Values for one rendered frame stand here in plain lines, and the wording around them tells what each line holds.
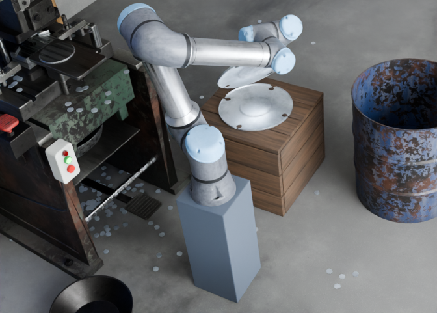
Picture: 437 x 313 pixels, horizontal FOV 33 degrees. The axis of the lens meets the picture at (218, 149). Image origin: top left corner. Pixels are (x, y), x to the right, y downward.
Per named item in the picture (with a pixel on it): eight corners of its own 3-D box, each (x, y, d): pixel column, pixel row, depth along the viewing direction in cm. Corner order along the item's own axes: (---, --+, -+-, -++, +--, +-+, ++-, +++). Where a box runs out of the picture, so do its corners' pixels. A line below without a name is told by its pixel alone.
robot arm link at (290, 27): (276, 15, 227) (300, 10, 230) (263, 27, 237) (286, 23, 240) (283, 39, 226) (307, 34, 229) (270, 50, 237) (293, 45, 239)
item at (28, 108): (114, 54, 273) (111, 40, 269) (24, 122, 248) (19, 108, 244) (59, 34, 289) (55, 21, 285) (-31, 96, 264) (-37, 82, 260)
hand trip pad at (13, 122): (26, 136, 236) (19, 118, 231) (12, 148, 232) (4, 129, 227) (12, 130, 239) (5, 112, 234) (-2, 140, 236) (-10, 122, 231)
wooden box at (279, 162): (326, 157, 312) (323, 92, 289) (283, 217, 289) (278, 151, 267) (244, 133, 331) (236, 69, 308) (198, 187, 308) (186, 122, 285)
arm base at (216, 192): (244, 181, 242) (241, 159, 236) (221, 211, 233) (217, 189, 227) (205, 168, 249) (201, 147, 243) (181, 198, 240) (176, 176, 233)
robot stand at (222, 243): (261, 267, 272) (250, 179, 243) (237, 303, 261) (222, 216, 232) (219, 252, 280) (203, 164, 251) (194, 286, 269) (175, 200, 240)
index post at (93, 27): (103, 44, 268) (97, 22, 261) (97, 49, 266) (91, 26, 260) (97, 42, 269) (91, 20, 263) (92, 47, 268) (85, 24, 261)
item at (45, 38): (60, 47, 264) (57, 36, 261) (30, 69, 256) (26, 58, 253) (43, 41, 269) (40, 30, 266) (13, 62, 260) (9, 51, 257)
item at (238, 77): (302, 56, 280) (301, 54, 280) (268, 45, 255) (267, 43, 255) (241, 91, 293) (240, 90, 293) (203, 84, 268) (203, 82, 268)
